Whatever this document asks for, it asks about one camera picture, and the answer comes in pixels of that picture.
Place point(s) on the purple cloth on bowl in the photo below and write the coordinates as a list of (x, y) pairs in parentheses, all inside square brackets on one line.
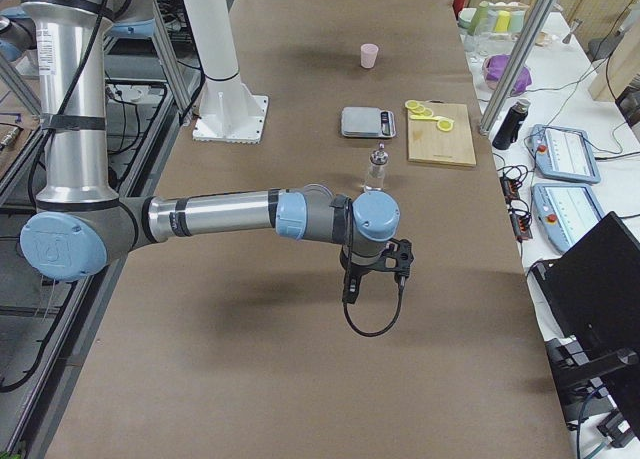
[(493, 69)]

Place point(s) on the black thermos bottle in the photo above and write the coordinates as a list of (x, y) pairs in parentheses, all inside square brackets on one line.
[(509, 129)]

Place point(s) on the aluminium frame post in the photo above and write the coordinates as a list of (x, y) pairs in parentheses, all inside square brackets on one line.
[(536, 18)]

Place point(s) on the silver kitchen scale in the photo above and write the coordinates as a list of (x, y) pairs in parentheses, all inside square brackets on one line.
[(367, 122)]

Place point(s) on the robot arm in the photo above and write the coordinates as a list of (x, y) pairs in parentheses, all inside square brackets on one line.
[(81, 224)]

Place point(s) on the wooden cutting board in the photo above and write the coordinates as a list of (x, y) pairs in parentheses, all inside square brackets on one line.
[(427, 144)]

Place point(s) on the black monitor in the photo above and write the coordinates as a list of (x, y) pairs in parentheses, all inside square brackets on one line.
[(593, 289)]

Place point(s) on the clear glass sauce bottle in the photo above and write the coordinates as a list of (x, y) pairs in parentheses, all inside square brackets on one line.
[(376, 172)]

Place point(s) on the black usb hub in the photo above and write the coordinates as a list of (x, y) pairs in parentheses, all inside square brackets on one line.
[(519, 211)]

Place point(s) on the pink cup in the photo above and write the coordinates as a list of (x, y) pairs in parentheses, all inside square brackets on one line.
[(368, 55)]

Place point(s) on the blue teach pendant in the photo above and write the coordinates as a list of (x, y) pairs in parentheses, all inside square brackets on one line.
[(563, 153), (566, 212)]

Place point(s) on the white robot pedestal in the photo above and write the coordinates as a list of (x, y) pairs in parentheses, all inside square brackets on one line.
[(228, 111)]

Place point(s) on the yellow cup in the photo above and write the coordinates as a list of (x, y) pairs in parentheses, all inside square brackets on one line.
[(500, 20)]

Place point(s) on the green cup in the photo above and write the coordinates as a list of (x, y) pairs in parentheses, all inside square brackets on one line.
[(480, 22)]

